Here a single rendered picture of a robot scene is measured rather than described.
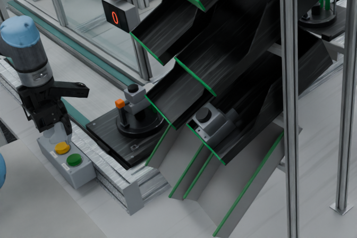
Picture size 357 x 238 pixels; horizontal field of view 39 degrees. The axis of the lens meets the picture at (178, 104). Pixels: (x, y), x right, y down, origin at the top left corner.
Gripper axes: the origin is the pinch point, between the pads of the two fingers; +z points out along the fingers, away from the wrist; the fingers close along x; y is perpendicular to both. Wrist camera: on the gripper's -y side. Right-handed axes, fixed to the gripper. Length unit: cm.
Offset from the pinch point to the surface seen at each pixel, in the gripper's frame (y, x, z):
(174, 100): -16.6, 28.0, -16.9
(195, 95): -19.5, 32.2, -18.6
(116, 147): -10.0, 4.9, 6.8
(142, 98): -21.7, 3.5, -2.3
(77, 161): 0.5, 1.7, 6.6
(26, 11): -32, -104, 9
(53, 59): -23, -61, 12
